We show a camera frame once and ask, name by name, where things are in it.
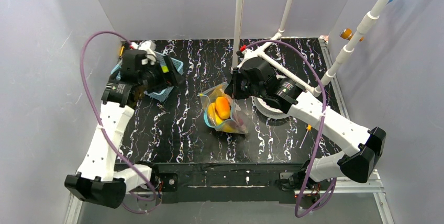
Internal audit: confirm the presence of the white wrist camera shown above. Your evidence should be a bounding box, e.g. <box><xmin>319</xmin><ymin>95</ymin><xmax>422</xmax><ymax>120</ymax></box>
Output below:
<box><xmin>130</xmin><ymin>40</ymin><xmax>158</xmax><ymax>65</ymax></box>
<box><xmin>236</xmin><ymin>45</ymin><xmax>258</xmax><ymax>68</ymax></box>

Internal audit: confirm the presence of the clear zip top bag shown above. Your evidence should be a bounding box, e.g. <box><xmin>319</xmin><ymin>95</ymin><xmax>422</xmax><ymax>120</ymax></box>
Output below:
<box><xmin>197</xmin><ymin>83</ymin><xmax>248</xmax><ymax>135</ymax></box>

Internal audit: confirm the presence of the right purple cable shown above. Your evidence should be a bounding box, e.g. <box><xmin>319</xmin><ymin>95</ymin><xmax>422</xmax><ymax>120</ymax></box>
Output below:
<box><xmin>245</xmin><ymin>39</ymin><xmax>337</xmax><ymax>218</ymax></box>

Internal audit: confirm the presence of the yellow banana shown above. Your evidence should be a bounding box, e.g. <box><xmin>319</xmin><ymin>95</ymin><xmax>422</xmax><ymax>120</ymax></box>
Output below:
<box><xmin>207</xmin><ymin>103</ymin><xmax>224</xmax><ymax>126</ymax></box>
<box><xmin>215</xmin><ymin>119</ymin><xmax>244</xmax><ymax>134</ymax></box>

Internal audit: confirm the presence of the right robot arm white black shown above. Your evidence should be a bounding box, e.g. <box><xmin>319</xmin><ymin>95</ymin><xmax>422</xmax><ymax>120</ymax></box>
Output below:
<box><xmin>225</xmin><ymin>57</ymin><xmax>386</xmax><ymax>183</ymax></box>

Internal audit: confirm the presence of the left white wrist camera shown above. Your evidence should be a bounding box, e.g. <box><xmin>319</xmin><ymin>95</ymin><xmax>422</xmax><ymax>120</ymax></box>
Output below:
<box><xmin>130</xmin><ymin>40</ymin><xmax>158</xmax><ymax>65</ymax></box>

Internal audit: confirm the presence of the white pvc pipe frame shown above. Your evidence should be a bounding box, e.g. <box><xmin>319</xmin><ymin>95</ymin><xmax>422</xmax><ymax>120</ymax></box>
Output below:
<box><xmin>230</xmin><ymin>0</ymin><xmax>414</xmax><ymax>97</ymax></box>

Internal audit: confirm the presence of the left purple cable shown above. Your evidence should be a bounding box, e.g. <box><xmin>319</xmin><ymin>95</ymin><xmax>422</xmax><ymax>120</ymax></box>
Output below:
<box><xmin>80</xmin><ymin>31</ymin><xmax>162</xmax><ymax>215</ymax></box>

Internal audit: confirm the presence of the orange yellow pepper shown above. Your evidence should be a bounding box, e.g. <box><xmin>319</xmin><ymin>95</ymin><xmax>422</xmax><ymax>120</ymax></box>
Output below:
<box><xmin>215</xmin><ymin>96</ymin><xmax>231</xmax><ymax>120</ymax></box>

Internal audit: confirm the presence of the blue plastic basket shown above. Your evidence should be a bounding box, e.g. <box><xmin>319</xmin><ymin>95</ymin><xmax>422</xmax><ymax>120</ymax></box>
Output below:
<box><xmin>111</xmin><ymin>51</ymin><xmax>184</xmax><ymax>102</ymax></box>

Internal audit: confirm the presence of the purple cable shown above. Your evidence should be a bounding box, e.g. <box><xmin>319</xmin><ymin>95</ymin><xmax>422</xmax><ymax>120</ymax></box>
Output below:
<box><xmin>245</xmin><ymin>39</ymin><xmax>337</xmax><ymax>218</ymax></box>
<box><xmin>80</xmin><ymin>31</ymin><xmax>162</xmax><ymax>215</ymax></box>

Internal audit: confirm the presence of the orange knob on wall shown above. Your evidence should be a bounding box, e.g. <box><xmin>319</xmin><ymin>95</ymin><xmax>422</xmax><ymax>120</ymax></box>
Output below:
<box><xmin>339</xmin><ymin>28</ymin><xmax>354</xmax><ymax>41</ymax></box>

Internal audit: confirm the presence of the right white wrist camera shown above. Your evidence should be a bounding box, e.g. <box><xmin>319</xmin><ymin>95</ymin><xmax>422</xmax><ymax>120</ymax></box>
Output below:
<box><xmin>236</xmin><ymin>45</ymin><xmax>258</xmax><ymax>68</ymax></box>

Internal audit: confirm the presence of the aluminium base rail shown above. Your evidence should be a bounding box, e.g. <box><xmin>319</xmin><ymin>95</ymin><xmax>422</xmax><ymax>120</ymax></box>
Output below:
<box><xmin>66</xmin><ymin>164</ymin><xmax>394</xmax><ymax>223</ymax></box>

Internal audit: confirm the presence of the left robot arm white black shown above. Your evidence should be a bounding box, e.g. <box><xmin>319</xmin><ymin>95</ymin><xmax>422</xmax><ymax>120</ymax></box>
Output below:
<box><xmin>64</xmin><ymin>49</ymin><xmax>184</xmax><ymax>208</ymax></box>

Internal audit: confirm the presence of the yellow handled screwdriver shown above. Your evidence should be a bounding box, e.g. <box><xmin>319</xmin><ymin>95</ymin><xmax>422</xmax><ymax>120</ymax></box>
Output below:
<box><xmin>299</xmin><ymin>125</ymin><xmax>312</xmax><ymax>149</ymax></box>

